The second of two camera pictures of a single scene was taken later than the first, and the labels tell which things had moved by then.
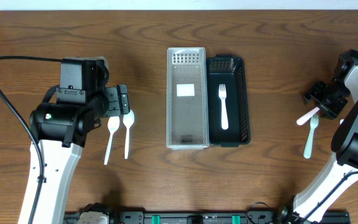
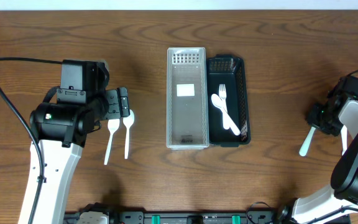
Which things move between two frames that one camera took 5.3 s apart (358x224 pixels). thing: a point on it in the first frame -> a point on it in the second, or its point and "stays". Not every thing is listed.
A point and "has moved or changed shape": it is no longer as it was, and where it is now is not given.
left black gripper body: (113, 101) stays
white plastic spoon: (300, 121) -> (218, 102)
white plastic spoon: (128, 120) stays
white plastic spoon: (113, 125) stays
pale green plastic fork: (313, 122) has moved or changed shape
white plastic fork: (222, 93) stays
